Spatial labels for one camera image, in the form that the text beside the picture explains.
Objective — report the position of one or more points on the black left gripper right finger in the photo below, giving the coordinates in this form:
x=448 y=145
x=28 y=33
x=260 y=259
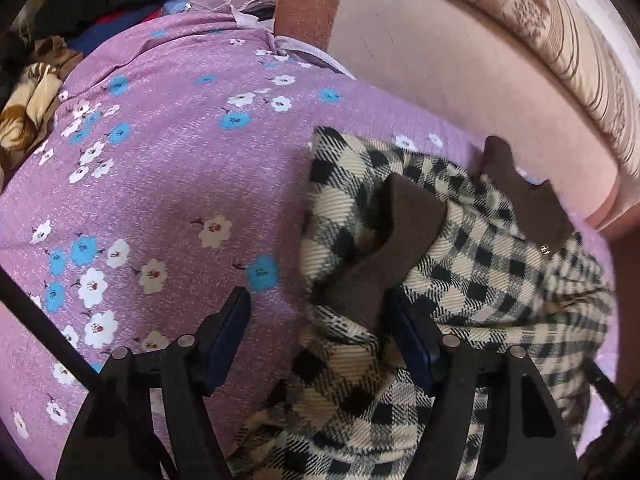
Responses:
x=491 y=410

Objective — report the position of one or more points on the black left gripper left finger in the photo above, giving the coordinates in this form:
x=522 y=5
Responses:
x=150 y=420

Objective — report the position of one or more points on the black cream checkered jacket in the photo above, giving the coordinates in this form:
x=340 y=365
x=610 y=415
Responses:
x=493 y=258

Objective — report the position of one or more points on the purple floral bed sheet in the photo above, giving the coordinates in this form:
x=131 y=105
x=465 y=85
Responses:
x=178 y=170

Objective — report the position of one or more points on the brown cream patterned cloth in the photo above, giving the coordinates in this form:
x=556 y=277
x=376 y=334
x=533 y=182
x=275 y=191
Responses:
x=31 y=82

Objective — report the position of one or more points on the striped beige bolster pillow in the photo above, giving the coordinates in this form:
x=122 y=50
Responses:
x=564 y=38

